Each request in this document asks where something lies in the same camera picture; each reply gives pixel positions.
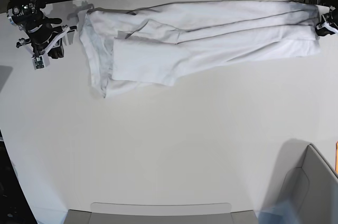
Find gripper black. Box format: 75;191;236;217
25;16;75;59

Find white T-shirt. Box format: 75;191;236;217
78;0;320;97

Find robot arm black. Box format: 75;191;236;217
7;0;77;60

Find grey box at right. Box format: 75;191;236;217
280;144;337;223

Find grey tray at bottom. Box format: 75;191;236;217
64;202;258;223

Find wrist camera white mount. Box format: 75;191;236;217
16;25;77;70
316;22;337;35

